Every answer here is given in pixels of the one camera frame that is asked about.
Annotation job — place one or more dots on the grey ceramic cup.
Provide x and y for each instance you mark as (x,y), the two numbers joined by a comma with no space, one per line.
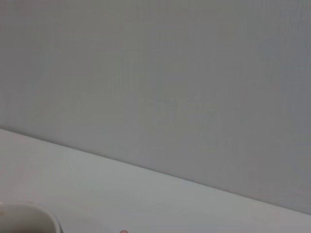
(29,218)

